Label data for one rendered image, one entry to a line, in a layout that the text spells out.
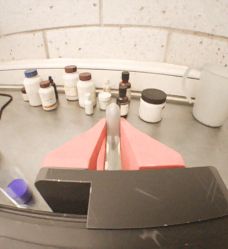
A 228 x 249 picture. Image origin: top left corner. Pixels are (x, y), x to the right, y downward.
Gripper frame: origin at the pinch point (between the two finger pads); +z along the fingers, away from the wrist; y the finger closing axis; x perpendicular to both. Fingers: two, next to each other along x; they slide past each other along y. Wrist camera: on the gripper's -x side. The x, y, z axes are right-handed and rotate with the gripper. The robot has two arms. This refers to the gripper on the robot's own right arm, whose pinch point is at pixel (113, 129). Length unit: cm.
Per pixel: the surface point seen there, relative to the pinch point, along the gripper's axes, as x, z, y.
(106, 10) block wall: -12.8, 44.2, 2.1
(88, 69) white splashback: 6.3, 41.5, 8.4
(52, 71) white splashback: 7, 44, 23
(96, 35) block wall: -4.8, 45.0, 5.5
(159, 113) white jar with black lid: 12.5, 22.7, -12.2
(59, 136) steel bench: 15.4, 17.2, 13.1
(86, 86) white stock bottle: 7.8, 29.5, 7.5
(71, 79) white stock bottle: 7.4, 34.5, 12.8
